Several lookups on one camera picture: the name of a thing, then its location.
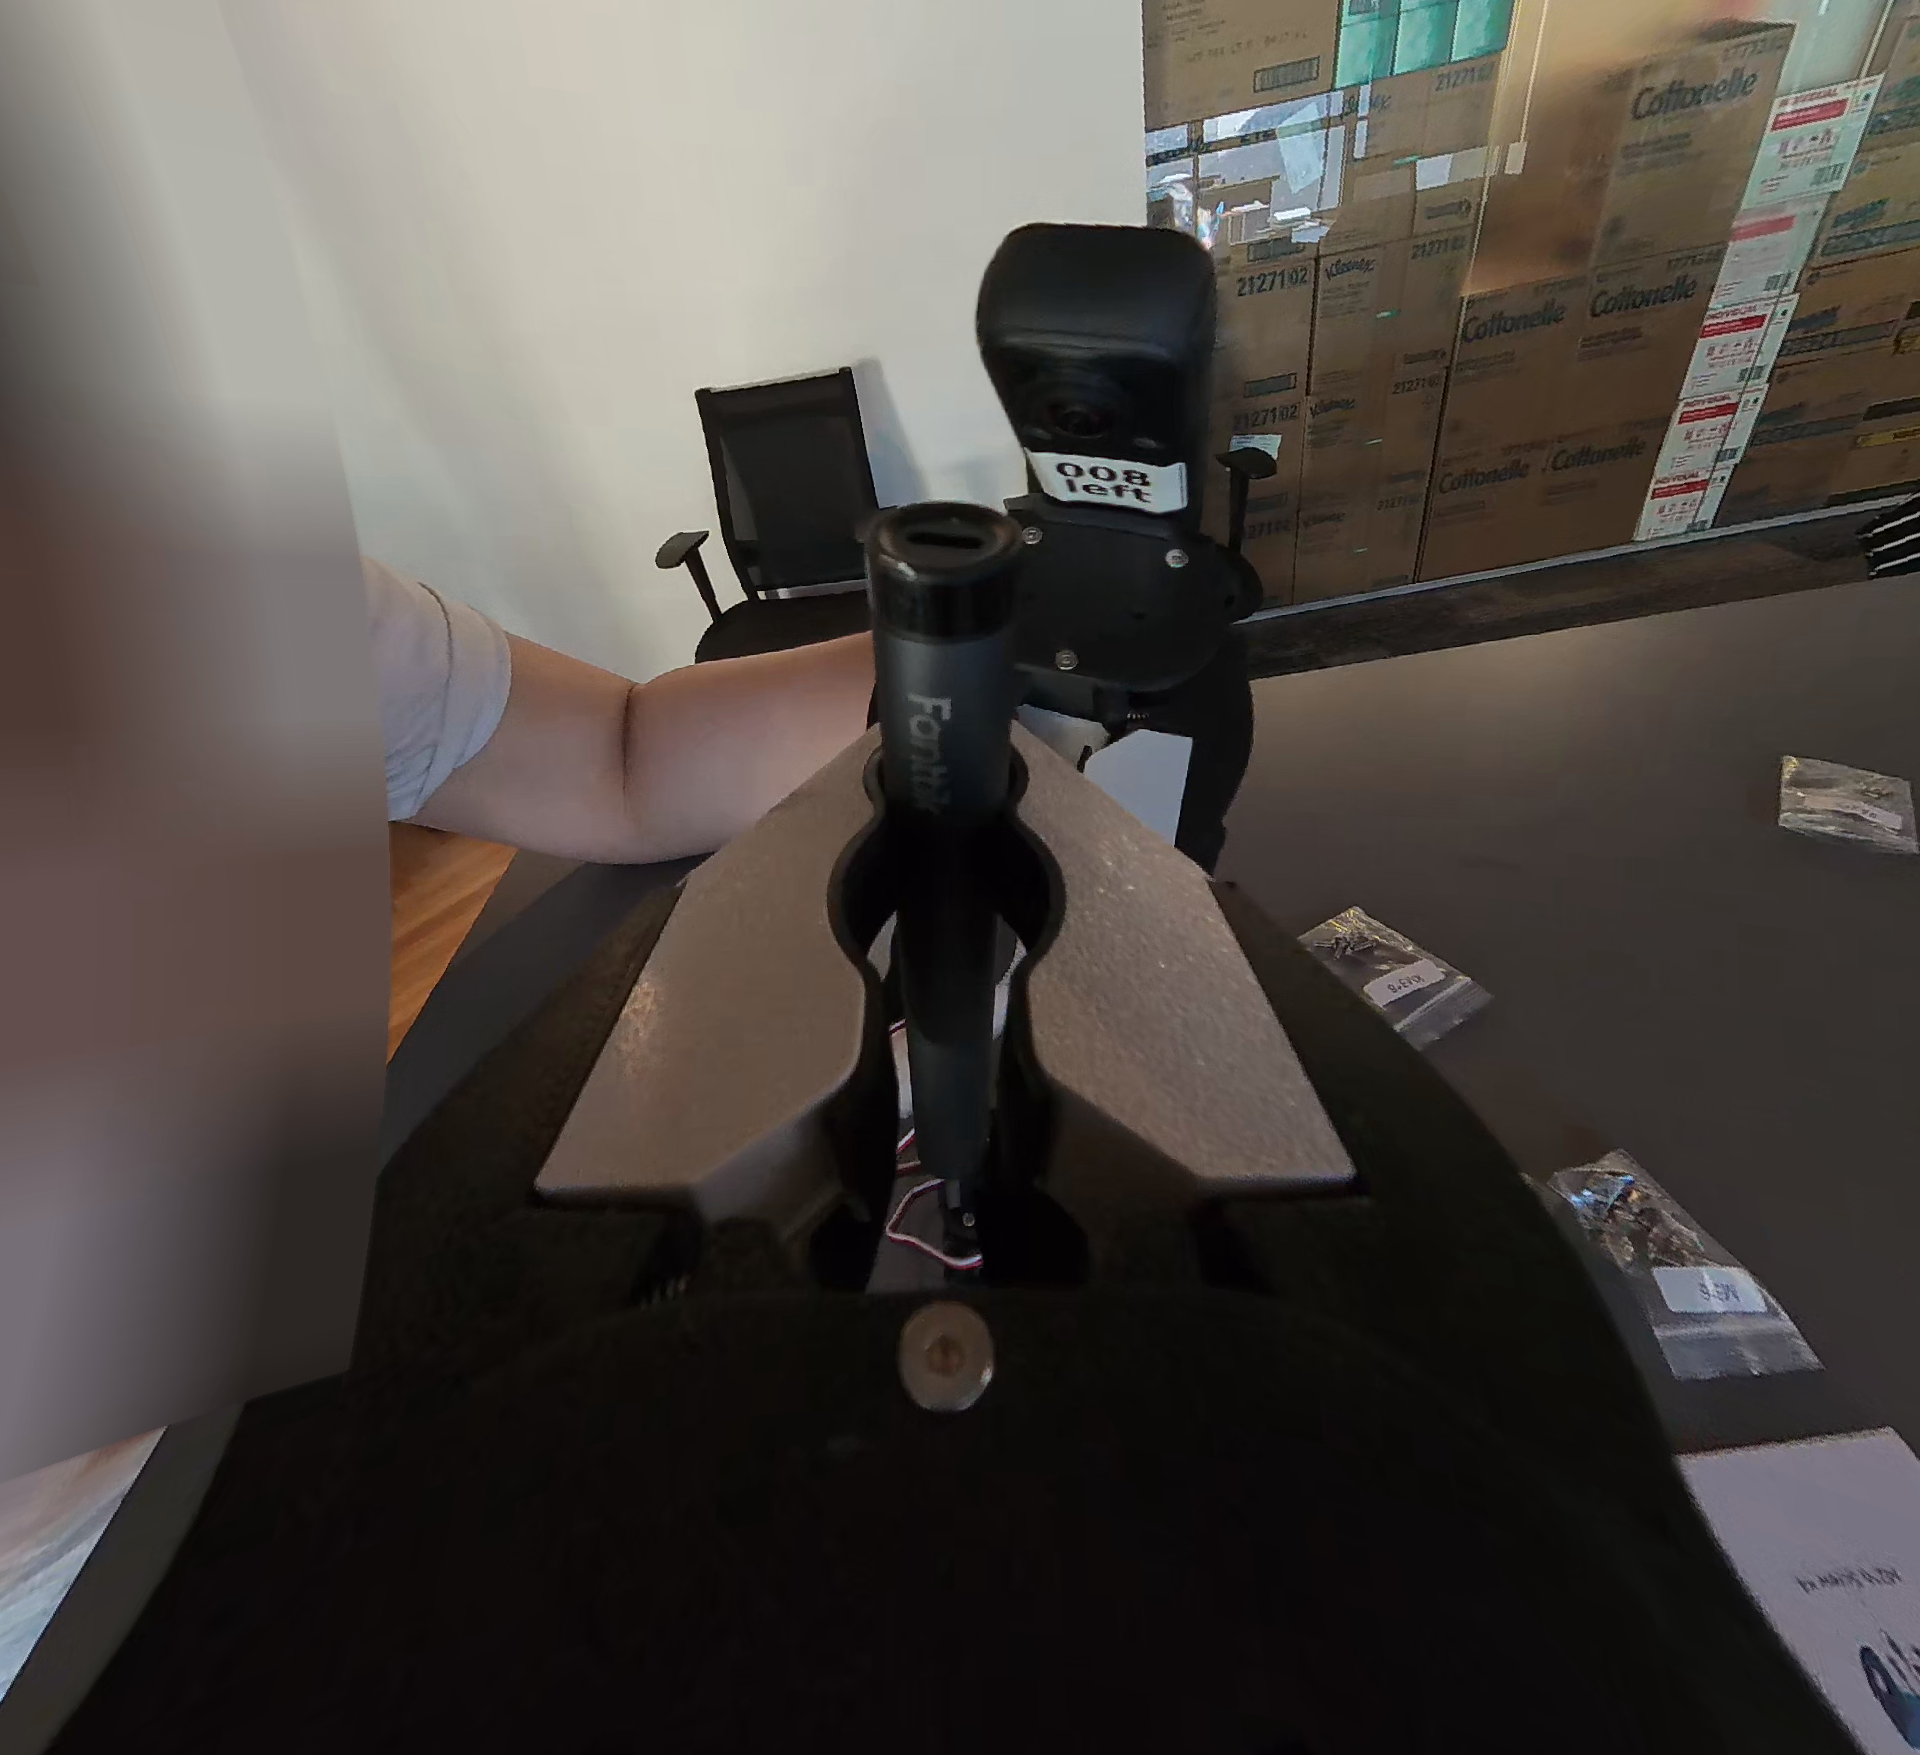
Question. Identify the clear plastic screw bag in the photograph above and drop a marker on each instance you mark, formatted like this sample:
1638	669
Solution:
1853	804
1396	974
1680	1259

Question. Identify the person's left forearm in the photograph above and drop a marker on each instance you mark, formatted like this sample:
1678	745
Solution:
646	765

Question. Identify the stack of cardboard boxes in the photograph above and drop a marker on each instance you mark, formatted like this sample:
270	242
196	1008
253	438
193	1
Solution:
1576	329

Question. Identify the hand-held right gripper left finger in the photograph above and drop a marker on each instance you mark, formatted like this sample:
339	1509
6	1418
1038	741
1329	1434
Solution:
721	1036

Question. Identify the black electric screwdriver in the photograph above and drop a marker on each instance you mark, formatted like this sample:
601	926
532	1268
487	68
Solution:
939	765

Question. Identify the black striped cloth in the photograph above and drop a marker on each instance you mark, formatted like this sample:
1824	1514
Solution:
1892	532

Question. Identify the white instruction booklet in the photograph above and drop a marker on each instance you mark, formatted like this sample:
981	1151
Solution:
1829	1576

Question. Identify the person's white shirt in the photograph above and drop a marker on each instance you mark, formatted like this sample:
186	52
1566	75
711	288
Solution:
428	690

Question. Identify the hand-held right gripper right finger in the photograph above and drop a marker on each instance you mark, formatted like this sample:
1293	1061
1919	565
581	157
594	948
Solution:
1184	1036

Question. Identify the dark grey desk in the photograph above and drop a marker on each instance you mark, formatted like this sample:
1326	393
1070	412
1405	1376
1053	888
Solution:
1576	810

